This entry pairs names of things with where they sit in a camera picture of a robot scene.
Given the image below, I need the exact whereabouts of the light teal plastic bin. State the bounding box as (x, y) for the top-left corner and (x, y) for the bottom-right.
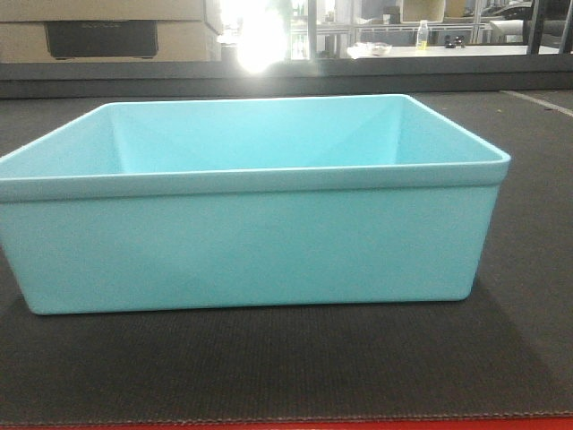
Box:
(1, 95), (510, 314)

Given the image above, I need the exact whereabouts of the dark grey conveyor belt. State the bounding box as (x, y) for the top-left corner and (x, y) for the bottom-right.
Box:
(1, 90), (572, 429)

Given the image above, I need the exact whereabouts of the white background table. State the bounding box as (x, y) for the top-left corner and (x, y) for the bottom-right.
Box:
(346, 43), (573, 59)

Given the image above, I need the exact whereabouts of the clear plastic bottle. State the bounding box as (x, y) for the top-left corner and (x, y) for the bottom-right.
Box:
(415, 20), (429, 50)

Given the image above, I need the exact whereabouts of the cardboard box with black panel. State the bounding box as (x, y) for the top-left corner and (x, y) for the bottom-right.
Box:
(1, 1), (222, 64)

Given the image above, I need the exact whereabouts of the grey conveyor side rail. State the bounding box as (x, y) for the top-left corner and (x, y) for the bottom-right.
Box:
(1, 52), (572, 99)

